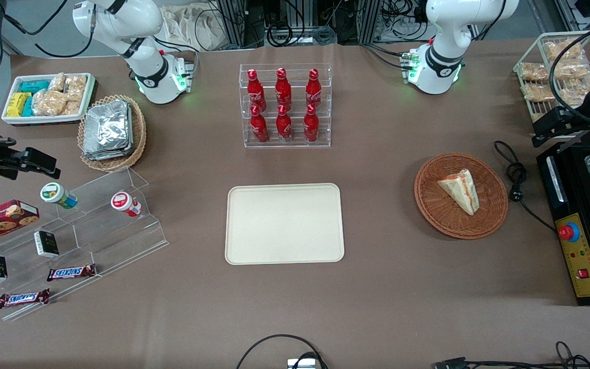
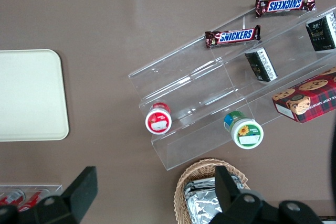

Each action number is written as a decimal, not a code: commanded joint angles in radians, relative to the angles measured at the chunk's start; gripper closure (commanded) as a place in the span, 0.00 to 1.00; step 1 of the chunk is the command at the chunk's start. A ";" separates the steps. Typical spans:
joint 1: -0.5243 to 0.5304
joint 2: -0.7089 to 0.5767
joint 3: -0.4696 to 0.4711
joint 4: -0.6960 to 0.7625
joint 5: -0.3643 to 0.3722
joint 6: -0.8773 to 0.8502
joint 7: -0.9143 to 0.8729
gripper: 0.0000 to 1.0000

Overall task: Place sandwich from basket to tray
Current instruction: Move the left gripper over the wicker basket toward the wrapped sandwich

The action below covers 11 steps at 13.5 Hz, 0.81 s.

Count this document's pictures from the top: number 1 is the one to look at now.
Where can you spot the wrapped bread pack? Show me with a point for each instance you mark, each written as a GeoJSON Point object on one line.
{"type": "Point", "coordinates": [533, 72]}
{"type": "Point", "coordinates": [579, 92]}
{"type": "Point", "coordinates": [571, 69]}
{"type": "Point", "coordinates": [538, 92]}
{"type": "Point", "coordinates": [564, 49]}

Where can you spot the aluminium frame post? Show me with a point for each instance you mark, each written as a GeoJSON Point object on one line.
{"type": "Point", "coordinates": [233, 20]}
{"type": "Point", "coordinates": [369, 18]}

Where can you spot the silver foil packets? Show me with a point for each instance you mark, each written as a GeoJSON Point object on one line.
{"type": "Point", "coordinates": [108, 129]}

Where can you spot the silver connector block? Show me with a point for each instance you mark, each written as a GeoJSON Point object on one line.
{"type": "Point", "coordinates": [302, 364]}

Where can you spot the beige plastic tray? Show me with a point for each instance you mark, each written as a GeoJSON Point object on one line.
{"type": "Point", "coordinates": [285, 224]}

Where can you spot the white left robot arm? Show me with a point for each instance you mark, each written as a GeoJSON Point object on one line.
{"type": "Point", "coordinates": [441, 61]}

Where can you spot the white cloth bag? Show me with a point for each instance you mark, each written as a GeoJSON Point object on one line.
{"type": "Point", "coordinates": [192, 28]}

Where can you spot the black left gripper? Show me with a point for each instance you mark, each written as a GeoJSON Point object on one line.
{"type": "Point", "coordinates": [585, 109]}

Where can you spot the Snickers chocolate bar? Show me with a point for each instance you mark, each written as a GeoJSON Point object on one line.
{"type": "Point", "coordinates": [22, 299]}
{"type": "Point", "coordinates": [71, 272]}

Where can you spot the wrapped triangle sandwich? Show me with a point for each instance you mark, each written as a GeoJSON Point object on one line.
{"type": "Point", "coordinates": [461, 190]}

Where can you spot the yellow snack packet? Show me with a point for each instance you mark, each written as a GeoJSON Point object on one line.
{"type": "Point", "coordinates": [17, 104]}

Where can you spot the black countertop food warmer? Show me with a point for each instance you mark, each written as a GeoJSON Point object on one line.
{"type": "Point", "coordinates": [579, 266]}

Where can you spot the teal snack packet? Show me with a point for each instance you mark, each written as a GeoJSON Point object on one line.
{"type": "Point", "coordinates": [35, 86]}
{"type": "Point", "coordinates": [28, 106]}

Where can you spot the red cola bottle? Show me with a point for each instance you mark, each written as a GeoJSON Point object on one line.
{"type": "Point", "coordinates": [259, 127]}
{"type": "Point", "coordinates": [284, 126]}
{"type": "Point", "coordinates": [314, 89]}
{"type": "Point", "coordinates": [255, 89]}
{"type": "Point", "coordinates": [311, 126]}
{"type": "Point", "coordinates": [283, 88]}

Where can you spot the green lid jar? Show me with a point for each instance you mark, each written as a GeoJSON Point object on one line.
{"type": "Point", "coordinates": [55, 193]}

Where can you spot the clear acrylic stepped shelf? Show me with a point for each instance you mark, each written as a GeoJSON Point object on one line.
{"type": "Point", "coordinates": [116, 241]}

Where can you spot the red lid jar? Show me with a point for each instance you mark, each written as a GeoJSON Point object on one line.
{"type": "Point", "coordinates": [122, 201]}

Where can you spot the white rectangular snack tray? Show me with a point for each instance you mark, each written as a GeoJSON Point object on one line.
{"type": "Point", "coordinates": [44, 120]}

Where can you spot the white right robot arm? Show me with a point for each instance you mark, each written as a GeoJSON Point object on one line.
{"type": "Point", "coordinates": [146, 72]}

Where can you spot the light wicker basket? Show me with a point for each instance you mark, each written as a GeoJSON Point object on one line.
{"type": "Point", "coordinates": [139, 128]}

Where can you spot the clear rice cracker bag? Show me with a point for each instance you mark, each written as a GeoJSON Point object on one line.
{"type": "Point", "coordinates": [76, 87]}
{"type": "Point", "coordinates": [73, 107]}
{"type": "Point", "coordinates": [57, 82]}
{"type": "Point", "coordinates": [49, 102]}

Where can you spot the brown wicker basket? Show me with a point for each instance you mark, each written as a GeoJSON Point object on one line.
{"type": "Point", "coordinates": [438, 215]}

